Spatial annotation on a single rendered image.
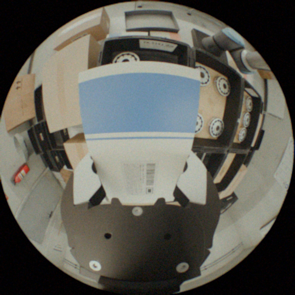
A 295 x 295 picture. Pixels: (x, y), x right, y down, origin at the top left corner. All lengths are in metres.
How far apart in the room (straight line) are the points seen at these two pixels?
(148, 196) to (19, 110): 2.54
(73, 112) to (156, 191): 0.39
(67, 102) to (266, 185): 3.95
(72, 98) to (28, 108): 2.18
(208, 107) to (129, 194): 0.47
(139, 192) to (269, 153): 3.48
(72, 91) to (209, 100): 0.59
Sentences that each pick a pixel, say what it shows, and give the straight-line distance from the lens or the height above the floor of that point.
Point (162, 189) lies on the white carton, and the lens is 0.15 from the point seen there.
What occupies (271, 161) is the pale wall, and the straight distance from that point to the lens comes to 3.51.
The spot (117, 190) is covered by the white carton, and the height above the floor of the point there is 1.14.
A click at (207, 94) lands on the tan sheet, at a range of 0.50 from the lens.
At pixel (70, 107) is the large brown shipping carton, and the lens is 0.43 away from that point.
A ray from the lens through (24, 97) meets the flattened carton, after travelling 2.60.
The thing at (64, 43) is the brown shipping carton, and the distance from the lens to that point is 0.71.
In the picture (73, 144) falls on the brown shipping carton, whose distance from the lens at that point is 0.54.
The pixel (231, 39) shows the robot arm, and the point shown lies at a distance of 0.62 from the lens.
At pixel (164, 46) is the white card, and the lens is 0.41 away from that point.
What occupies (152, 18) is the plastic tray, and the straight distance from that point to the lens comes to 0.74.
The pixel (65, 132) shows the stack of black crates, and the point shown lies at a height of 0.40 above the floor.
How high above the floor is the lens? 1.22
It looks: 61 degrees down
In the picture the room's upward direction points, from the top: 176 degrees clockwise
